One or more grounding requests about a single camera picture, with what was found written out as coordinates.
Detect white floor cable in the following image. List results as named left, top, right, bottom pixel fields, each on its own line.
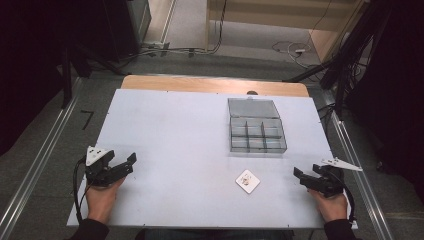
left=271, top=39, right=313, bottom=70

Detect person's right hand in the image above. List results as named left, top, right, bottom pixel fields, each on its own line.
left=307, top=188, right=350, bottom=224

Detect aluminium floor rail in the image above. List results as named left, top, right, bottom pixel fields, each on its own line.
left=0, top=77, right=84, bottom=240
left=320, top=89, right=396, bottom=240

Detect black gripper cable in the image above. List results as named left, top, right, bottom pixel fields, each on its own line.
left=331, top=171, right=358, bottom=225
left=72, top=155, right=93, bottom=224

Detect black floor cables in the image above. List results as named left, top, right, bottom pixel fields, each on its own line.
left=113, top=0, right=229, bottom=68

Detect clear plastic compartment box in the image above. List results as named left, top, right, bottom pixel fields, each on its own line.
left=227, top=96, right=289, bottom=155

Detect black tripod stand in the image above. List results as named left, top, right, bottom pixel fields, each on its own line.
left=282, top=0, right=393, bottom=118

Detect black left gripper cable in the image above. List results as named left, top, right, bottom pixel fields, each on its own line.
left=72, top=155, right=93, bottom=224

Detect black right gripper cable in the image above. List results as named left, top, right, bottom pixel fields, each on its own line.
left=331, top=171, right=358, bottom=225

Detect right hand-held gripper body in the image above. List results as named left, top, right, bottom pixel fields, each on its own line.
left=317, top=156, right=364, bottom=198

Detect wooden table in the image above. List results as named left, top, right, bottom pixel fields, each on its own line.
left=120, top=74, right=310, bottom=98

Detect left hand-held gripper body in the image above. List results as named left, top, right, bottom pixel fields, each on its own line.
left=84, top=145, right=118, bottom=187

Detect small white square dish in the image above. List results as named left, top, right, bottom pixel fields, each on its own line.
left=234, top=168, right=262, bottom=195

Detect person's left hand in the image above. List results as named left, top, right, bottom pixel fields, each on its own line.
left=84, top=176, right=127, bottom=225

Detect black metal stand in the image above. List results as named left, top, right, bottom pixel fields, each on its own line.
left=59, top=46, right=74, bottom=110

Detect light wooden furniture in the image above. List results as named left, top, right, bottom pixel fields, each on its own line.
left=205, top=0, right=369, bottom=65

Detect black cabinet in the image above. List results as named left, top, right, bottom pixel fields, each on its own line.
left=99, top=0, right=152, bottom=64

